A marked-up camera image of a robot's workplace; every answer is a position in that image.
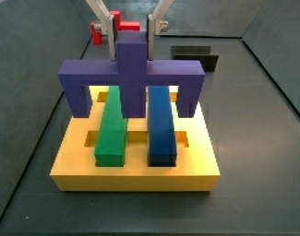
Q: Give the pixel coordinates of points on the red comb-shaped block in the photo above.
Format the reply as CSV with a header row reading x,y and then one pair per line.
x,y
120,25

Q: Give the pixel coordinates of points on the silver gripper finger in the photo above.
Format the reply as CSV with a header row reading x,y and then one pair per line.
x,y
107,24
155,24

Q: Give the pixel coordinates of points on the yellow slotted board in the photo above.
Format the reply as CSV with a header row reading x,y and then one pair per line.
x,y
76,174

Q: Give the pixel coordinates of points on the green bar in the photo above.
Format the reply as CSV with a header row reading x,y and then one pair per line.
x,y
112,132

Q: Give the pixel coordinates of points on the black angle fixture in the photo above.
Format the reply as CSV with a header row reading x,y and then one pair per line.
x,y
199,53

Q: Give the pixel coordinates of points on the blue bar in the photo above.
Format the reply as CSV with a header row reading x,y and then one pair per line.
x,y
162,145

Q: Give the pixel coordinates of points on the purple comb-shaped block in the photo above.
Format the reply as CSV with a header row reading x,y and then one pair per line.
x,y
131,72

